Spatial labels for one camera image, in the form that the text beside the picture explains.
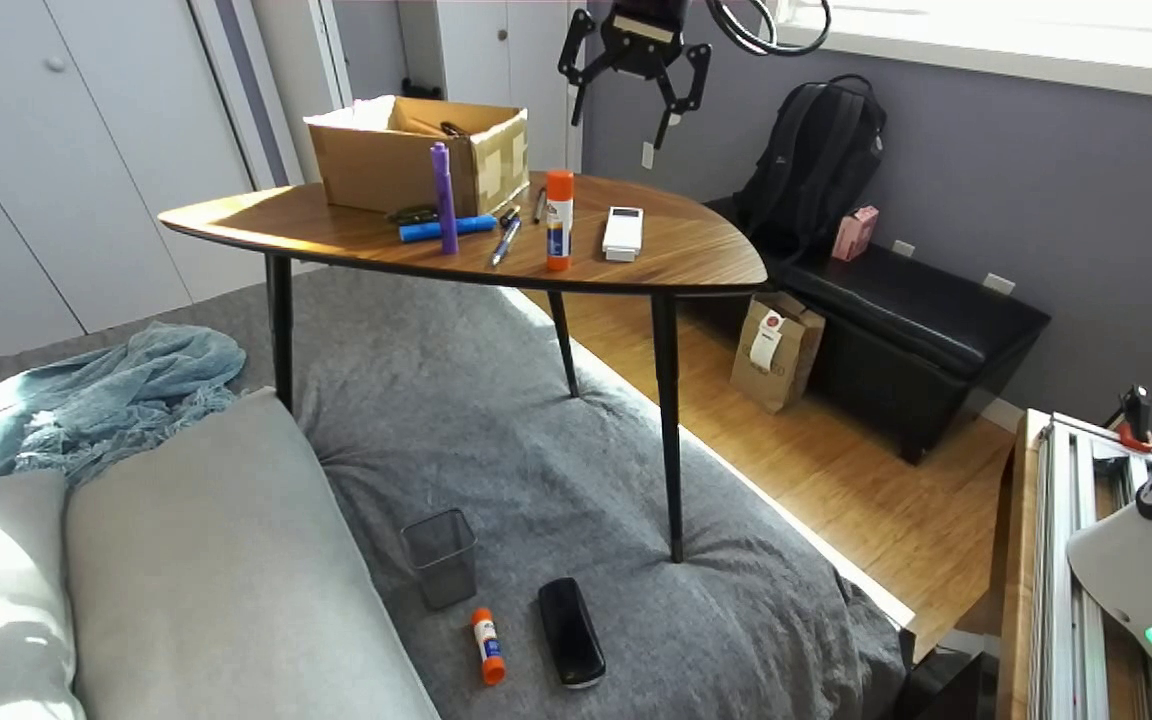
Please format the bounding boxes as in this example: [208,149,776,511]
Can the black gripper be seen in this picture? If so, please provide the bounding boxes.
[558,0,716,150]

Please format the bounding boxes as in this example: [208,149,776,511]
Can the white remote control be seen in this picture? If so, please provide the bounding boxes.
[596,198,649,264]

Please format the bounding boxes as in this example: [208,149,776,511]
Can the black remote control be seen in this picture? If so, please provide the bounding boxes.
[531,573,614,691]

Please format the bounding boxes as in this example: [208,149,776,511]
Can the white panelled door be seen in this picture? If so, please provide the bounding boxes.
[431,0,591,175]

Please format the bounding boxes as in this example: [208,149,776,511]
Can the tall glue stick orange cap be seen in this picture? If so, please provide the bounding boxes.
[539,168,579,267]

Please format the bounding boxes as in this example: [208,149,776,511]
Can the black backpack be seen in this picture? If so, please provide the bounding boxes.
[714,72,896,267]

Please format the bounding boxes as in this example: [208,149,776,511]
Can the black silver pen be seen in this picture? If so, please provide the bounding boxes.
[487,210,528,267]

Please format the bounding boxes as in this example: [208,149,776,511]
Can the blue marker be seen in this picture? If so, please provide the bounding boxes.
[395,210,503,247]

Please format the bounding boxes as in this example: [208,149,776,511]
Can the purple marker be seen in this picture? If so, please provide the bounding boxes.
[427,140,459,261]

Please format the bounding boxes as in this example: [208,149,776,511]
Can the small black object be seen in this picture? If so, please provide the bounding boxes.
[383,198,445,229]

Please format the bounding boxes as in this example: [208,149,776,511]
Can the pink box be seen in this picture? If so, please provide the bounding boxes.
[830,198,886,264]

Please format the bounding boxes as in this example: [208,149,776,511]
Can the open cardboard box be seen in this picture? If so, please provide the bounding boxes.
[300,93,535,221]

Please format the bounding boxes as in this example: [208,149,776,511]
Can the small cardboard package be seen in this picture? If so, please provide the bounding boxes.
[730,292,830,417]

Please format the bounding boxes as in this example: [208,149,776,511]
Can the wooden side table black legs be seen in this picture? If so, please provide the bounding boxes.
[157,168,772,563]

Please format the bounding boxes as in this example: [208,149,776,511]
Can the white open door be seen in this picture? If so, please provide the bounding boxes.
[189,0,357,191]

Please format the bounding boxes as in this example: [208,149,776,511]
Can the black leather ottoman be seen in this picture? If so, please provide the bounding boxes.
[700,236,1058,466]

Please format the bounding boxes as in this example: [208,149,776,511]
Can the grey bed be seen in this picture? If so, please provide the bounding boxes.
[0,264,914,720]

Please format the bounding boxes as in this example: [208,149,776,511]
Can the black mesh pen cup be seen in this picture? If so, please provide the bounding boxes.
[399,504,483,617]

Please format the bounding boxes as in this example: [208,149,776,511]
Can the small glue stick orange cap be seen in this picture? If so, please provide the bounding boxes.
[467,602,513,688]

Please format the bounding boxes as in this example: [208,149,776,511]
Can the red black clamp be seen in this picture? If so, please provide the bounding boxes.
[1104,381,1152,457]

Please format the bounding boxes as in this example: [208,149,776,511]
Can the blue blanket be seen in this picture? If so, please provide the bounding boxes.
[0,320,254,501]

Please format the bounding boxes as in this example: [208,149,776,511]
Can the white closet doors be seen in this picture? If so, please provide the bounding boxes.
[0,0,312,370]

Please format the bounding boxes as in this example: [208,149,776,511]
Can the large grey pillow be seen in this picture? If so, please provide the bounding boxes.
[63,386,445,720]

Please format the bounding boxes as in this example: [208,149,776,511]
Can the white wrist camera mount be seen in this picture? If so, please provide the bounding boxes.
[614,6,685,51]

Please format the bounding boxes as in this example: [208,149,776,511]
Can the aluminium robot stand frame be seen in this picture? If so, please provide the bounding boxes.
[995,404,1152,720]

